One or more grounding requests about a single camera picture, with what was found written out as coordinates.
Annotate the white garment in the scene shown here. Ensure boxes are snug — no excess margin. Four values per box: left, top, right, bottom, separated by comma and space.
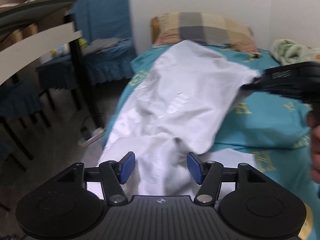
100, 41, 259, 197

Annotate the person right hand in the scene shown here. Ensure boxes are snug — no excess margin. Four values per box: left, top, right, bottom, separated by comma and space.
307, 111, 320, 184

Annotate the green fleece blanket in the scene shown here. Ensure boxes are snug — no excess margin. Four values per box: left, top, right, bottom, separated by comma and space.
270, 39, 320, 66

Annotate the white power strip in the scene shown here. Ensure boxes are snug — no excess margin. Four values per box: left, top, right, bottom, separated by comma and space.
78, 127, 105, 148

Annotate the teal patterned bed sheet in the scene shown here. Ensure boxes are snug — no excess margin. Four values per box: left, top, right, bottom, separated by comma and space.
103, 46, 319, 239

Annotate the blue covered chair left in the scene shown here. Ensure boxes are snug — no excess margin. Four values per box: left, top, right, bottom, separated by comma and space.
37, 0, 91, 111

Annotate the blue covered chair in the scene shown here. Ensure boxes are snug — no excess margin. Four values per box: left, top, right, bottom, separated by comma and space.
37, 0, 91, 111
84, 0, 137, 85

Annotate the blue chair near table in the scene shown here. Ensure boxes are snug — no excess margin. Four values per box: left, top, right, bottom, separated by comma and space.
1, 80, 51, 160

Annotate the grey cloth on chair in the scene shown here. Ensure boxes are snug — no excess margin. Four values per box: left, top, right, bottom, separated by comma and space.
81, 38, 126, 56

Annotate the yellow blue plush toy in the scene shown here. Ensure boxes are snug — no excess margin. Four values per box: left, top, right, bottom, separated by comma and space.
78, 38, 88, 49

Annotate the plaid pillow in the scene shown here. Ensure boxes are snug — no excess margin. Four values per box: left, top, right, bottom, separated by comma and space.
150, 12, 258, 54

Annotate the blue covered chair right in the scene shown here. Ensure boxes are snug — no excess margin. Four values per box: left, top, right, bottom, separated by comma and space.
84, 0, 137, 85

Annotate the wooden table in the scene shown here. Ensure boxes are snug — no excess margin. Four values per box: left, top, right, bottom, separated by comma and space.
0, 0, 106, 131

